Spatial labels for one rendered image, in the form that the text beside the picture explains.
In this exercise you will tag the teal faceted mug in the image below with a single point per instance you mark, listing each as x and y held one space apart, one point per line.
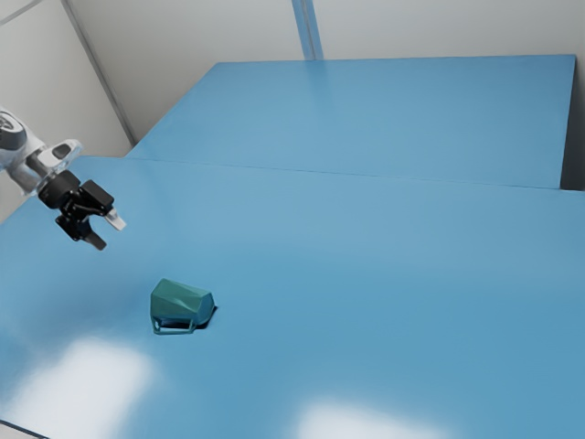
178 302

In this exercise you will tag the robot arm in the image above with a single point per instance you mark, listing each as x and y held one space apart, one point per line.
20 153

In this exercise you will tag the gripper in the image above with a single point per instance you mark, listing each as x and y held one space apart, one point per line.
58 188

